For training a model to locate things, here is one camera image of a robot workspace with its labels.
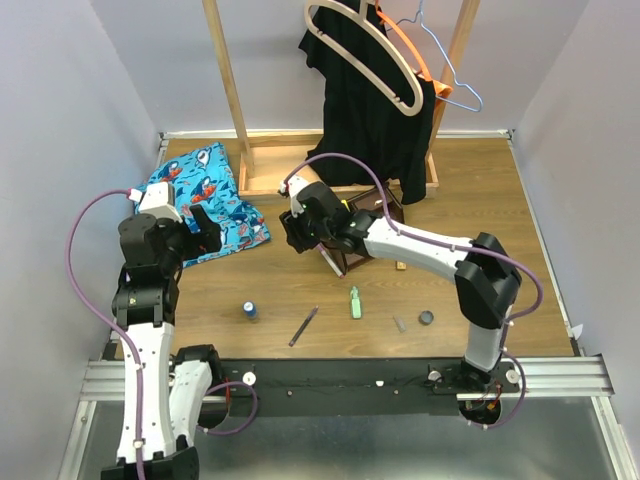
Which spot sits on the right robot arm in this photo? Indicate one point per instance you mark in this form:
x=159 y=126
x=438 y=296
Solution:
x=486 y=283

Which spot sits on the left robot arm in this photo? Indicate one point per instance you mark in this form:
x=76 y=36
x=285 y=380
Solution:
x=162 y=393

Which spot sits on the blue small bottle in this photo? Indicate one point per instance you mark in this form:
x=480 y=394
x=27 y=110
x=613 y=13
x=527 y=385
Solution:
x=250 y=310

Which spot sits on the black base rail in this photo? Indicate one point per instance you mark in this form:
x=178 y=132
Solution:
x=358 y=386

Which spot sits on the pink red pen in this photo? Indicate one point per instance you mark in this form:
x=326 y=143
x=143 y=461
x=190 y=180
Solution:
x=330 y=261

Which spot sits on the black hanging garment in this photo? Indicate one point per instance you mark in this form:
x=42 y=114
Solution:
x=360 y=122

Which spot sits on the wooden clothes rack frame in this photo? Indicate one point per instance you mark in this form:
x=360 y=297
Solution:
x=265 y=158

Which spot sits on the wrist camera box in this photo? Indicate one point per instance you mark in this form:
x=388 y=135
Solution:
x=158 y=200
x=294 y=186

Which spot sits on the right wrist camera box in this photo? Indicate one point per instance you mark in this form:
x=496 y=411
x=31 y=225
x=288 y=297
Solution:
x=294 y=186

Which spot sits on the purple thin pen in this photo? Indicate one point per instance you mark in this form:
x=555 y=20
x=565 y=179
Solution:
x=303 y=326

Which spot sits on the blue wire hanger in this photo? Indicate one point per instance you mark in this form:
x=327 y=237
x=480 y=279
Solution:
x=452 y=54

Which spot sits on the small clear tube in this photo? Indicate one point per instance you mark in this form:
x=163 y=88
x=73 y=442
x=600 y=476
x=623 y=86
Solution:
x=399 y=324

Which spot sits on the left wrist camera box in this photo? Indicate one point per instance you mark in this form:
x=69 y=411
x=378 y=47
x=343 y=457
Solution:
x=158 y=200

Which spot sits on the orange plastic hanger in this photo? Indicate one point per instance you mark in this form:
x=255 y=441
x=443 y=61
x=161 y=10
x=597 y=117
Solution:
x=442 y=90

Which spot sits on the beige wooden hanger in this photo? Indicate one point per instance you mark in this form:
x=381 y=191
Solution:
x=347 y=31

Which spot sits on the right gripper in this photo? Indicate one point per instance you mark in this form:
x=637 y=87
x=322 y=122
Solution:
x=293 y=234

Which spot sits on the round dark cap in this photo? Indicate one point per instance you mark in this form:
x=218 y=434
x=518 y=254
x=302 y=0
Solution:
x=426 y=317

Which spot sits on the blue shark print cloth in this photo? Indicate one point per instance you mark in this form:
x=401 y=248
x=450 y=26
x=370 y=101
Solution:
x=204 y=177

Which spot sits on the brown wooden desk organizer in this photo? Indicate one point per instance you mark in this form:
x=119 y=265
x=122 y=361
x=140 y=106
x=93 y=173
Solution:
x=366 y=208

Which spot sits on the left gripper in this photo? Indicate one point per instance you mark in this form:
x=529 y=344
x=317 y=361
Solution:
x=206 y=240

